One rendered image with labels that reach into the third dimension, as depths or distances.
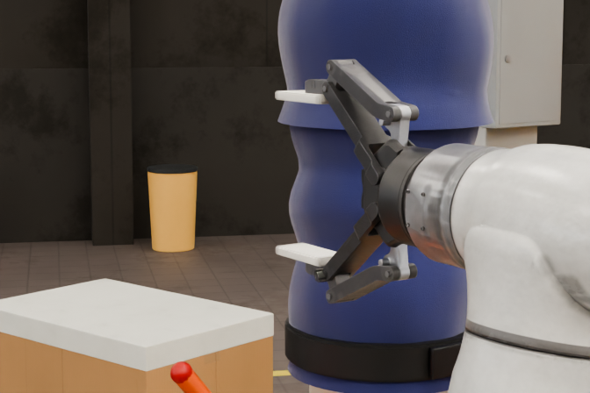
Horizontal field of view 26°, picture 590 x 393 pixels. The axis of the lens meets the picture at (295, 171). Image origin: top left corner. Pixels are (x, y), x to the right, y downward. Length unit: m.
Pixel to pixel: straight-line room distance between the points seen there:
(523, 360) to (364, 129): 0.28
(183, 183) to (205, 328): 6.33
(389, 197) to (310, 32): 0.43
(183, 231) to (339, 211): 7.91
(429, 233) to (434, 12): 0.46
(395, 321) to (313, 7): 0.34
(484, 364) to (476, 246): 0.08
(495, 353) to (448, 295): 0.55
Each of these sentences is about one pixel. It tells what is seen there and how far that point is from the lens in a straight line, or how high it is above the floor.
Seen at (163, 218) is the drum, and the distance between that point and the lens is 9.22.
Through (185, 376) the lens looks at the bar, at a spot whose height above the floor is 1.35.
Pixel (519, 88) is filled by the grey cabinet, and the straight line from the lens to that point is 2.81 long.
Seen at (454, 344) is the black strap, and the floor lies 1.37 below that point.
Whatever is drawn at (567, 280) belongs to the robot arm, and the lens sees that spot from 0.80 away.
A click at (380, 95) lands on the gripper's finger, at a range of 1.00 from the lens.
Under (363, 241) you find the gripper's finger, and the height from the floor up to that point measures 1.54.
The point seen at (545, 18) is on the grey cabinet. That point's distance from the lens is 2.86.
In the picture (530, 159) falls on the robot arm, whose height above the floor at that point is 1.63.
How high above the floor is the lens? 1.72
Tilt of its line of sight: 7 degrees down
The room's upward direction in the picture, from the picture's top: straight up
